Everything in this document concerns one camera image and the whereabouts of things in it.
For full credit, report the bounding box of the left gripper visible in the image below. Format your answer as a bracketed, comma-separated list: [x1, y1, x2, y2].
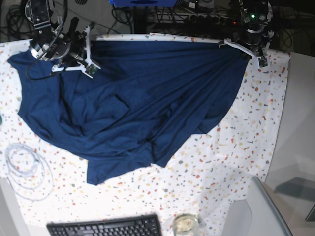
[218, 30, 274, 68]

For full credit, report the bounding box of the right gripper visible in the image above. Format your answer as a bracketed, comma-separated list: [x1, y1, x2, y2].
[51, 22, 101, 78]

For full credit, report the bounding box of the dark blue t-shirt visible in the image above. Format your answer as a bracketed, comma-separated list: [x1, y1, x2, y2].
[8, 41, 249, 185]

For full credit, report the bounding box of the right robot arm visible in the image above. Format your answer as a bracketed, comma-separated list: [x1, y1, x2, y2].
[25, 0, 101, 81]

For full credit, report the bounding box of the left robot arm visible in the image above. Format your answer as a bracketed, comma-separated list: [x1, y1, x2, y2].
[218, 0, 274, 68]

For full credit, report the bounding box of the blue box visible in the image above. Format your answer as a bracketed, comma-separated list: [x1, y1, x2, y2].
[109, 0, 184, 7]

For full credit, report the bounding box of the black power strip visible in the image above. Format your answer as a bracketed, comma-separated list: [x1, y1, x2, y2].
[148, 12, 239, 26]

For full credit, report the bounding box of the terrazzo patterned tablecloth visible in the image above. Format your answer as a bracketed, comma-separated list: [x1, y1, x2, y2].
[0, 40, 290, 236]

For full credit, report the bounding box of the black keyboard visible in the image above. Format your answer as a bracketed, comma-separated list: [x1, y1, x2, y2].
[46, 214, 162, 236]

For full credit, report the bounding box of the glass jar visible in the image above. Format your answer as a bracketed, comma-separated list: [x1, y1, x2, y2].
[172, 214, 199, 236]

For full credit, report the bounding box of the coiled white cable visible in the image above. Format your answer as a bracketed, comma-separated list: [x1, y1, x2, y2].
[4, 142, 55, 202]

